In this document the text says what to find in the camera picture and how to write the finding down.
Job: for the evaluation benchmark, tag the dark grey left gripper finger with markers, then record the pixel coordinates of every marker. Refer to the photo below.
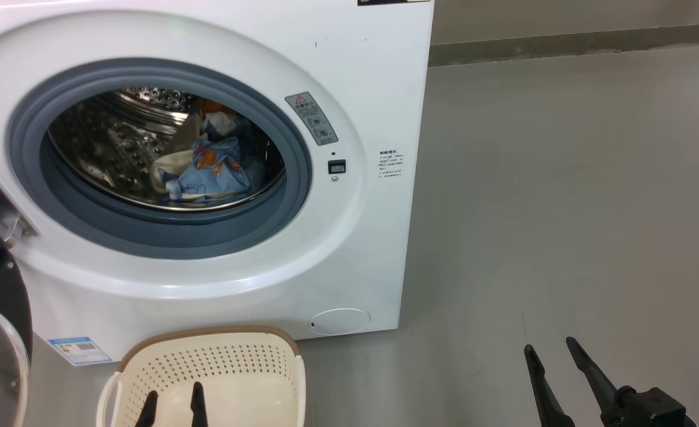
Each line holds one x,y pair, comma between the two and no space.
149,412
198,409

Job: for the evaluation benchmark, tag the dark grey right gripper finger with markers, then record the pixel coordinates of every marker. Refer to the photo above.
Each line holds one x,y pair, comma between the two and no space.
545,397
598,382

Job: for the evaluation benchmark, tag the cream garment with cartoon print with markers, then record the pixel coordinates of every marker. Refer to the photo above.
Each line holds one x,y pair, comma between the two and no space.
213,172

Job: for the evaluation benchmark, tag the white front-load washing machine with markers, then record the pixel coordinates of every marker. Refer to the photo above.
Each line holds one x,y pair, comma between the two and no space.
355,249

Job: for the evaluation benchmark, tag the grey rubber door gasket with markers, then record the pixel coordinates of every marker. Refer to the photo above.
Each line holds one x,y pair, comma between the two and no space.
29,178

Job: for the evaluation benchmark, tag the stainless steel washing machine drum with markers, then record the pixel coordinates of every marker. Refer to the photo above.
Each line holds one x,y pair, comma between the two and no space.
106,142

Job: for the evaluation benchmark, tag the cream perforated laundry basket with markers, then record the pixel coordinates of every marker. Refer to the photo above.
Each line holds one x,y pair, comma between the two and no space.
236,379

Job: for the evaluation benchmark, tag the blue energy label sticker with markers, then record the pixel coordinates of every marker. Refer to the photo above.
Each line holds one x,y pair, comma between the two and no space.
79,350

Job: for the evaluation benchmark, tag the round white filter cover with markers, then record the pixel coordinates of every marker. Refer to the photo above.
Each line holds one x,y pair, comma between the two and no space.
340,321

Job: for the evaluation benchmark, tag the small printed text label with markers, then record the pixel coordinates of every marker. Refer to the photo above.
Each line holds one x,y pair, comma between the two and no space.
391,164

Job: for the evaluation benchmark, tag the grey warning sticker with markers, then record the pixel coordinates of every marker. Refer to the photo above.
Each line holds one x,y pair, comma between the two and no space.
312,118

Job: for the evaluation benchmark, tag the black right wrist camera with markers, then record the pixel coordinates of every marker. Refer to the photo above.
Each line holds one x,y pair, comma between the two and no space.
657,409

